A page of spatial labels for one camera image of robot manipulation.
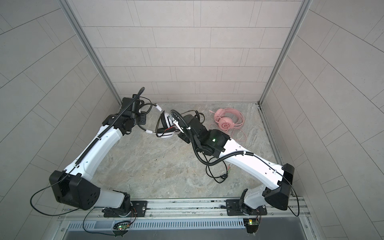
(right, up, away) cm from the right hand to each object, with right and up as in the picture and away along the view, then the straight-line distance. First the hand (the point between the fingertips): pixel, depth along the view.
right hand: (184, 123), depth 68 cm
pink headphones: (+26, +1, +29) cm, 39 cm away
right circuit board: (+31, -47, 0) cm, 56 cm away
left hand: (-24, +6, +11) cm, 27 cm away
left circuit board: (-26, -45, -4) cm, 52 cm away
